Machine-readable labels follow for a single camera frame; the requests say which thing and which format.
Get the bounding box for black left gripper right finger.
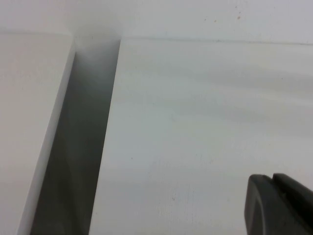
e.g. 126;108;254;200
272;173;313;218

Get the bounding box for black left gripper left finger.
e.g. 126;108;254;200
244;174;313;235

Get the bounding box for white side cabinet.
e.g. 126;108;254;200
0;33;76;235

